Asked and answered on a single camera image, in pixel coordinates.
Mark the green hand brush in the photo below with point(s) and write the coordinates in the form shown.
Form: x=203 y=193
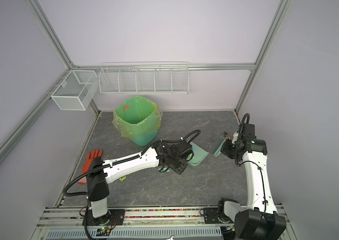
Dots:
x=217 y=150

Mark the small white mesh basket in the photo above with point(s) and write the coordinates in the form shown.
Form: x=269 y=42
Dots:
x=76 y=90

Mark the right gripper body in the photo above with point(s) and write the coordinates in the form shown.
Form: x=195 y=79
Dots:
x=230 y=150

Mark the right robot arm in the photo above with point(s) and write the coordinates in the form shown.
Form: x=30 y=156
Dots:
x=259 y=219

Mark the red rubber glove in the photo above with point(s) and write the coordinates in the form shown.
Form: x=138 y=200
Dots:
x=90 y=156

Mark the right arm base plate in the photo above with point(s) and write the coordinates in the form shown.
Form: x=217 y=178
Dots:
x=211 y=216

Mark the green blue scrap cluster front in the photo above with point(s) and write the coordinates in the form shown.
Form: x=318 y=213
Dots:
x=164 y=170

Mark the aluminium front rail frame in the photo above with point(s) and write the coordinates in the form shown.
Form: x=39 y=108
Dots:
x=140 y=223

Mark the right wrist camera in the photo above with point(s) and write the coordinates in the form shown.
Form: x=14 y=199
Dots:
x=235 y=137

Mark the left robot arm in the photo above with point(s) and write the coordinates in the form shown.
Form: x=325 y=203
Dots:
x=94 y=183

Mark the long white wire basket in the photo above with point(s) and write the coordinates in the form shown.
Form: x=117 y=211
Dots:
x=144 y=78

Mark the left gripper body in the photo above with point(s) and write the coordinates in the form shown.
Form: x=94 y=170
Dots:
x=179 y=166

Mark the green plastic dustpan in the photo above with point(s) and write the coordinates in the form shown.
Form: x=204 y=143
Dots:
x=197 y=156

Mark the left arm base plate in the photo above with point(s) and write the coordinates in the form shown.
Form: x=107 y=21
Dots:
x=114 y=217

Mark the green trash bin with bag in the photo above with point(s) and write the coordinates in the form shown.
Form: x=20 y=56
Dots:
x=138 y=119

